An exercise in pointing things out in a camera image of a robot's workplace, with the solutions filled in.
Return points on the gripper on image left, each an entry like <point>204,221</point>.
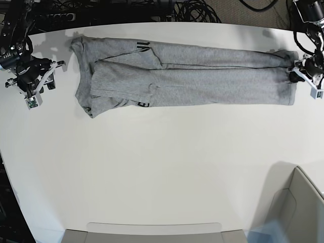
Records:
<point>30,73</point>

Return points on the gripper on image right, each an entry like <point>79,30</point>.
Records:
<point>311,67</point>

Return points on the grey T-shirt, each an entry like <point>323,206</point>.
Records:
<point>118,72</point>

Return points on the black robot arm on image left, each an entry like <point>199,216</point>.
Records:
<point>17,49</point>

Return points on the black robot arm on image right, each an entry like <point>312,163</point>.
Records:
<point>308,16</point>

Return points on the black power strip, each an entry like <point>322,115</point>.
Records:
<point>56,17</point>

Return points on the beige box at right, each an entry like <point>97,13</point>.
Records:
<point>296,212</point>

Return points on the beige box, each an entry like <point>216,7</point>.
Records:
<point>203,232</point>
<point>296,212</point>

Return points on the blue blurred object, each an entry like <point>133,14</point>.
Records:
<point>268,231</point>

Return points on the beige box at bottom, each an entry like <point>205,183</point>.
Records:
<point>203,232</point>

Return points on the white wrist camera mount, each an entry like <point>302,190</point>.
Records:
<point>316,86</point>
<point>34,100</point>

